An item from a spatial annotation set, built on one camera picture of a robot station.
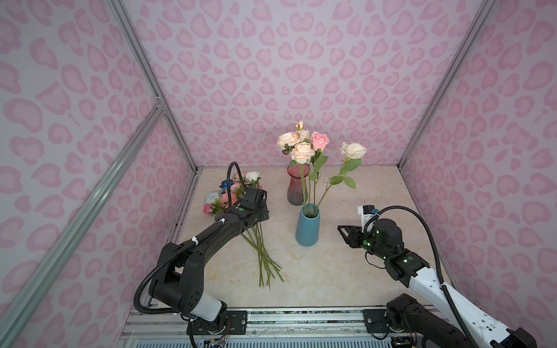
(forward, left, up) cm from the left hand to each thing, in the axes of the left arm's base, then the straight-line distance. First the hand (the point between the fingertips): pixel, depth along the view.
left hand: (263, 207), depth 89 cm
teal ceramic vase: (-8, -18, -4) cm, 20 cm away
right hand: (-13, -29, +5) cm, 32 cm away
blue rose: (+19, +21, -7) cm, 29 cm away
